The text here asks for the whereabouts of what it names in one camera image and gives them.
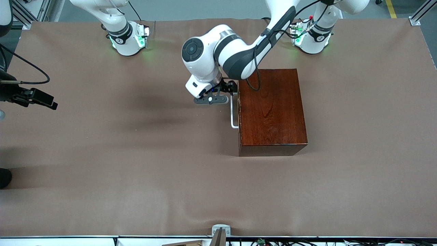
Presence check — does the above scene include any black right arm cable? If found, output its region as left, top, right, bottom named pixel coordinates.
left=0, top=44, right=50, bottom=85

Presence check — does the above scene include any dark red-brown wooden cabinet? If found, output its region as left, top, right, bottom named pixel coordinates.
left=238, top=68, right=308, bottom=157

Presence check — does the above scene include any brown cardboard piece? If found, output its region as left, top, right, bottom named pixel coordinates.
left=160, top=240, right=205, bottom=246

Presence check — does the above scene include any light wood drawer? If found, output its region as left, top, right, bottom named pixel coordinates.
left=230, top=95, right=240, bottom=129

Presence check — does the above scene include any grey arm base connector box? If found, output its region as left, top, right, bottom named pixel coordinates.
left=135, top=26, right=151, bottom=49
left=290, top=22, right=305, bottom=46

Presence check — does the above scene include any brown table mat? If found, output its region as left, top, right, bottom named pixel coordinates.
left=0, top=18, right=437, bottom=238

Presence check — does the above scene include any aluminium frame profile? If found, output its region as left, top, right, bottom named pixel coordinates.
left=409, top=0, right=437, bottom=26
left=10, top=0, right=65, bottom=30

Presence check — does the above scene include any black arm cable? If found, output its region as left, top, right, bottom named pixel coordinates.
left=0, top=44, right=50, bottom=85
left=246, top=0, right=328, bottom=92

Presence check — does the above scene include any black round object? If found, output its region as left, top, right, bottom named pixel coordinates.
left=0, top=168, right=13, bottom=189

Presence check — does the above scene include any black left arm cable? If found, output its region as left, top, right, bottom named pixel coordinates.
left=246, top=0, right=328, bottom=92

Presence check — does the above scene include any yellow floor tape strip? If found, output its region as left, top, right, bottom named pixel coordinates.
left=385, top=0, right=398, bottom=19

